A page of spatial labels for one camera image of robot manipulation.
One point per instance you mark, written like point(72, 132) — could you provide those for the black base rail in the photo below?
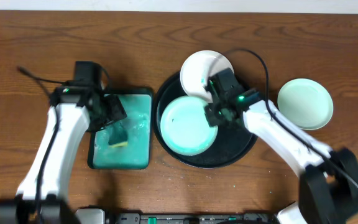
point(98, 215)

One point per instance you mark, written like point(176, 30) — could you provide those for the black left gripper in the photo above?
point(111, 112)

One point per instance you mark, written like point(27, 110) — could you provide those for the round black tray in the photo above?
point(230, 145)

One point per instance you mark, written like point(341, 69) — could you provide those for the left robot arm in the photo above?
point(73, 111)

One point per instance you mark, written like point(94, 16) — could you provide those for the pale green plate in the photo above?
point(306, 103)
point(184, 127)

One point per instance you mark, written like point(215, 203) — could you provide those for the rectangular tray with green water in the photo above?
point(136, 155)

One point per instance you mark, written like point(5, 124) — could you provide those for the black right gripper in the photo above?
point(214, 101)

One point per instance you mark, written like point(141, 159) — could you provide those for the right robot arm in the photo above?
point(328, 179)

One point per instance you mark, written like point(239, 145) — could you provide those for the white plate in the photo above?
point(197, 69)

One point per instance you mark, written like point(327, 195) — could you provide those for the green and yellow sponge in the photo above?
point(118, 137)

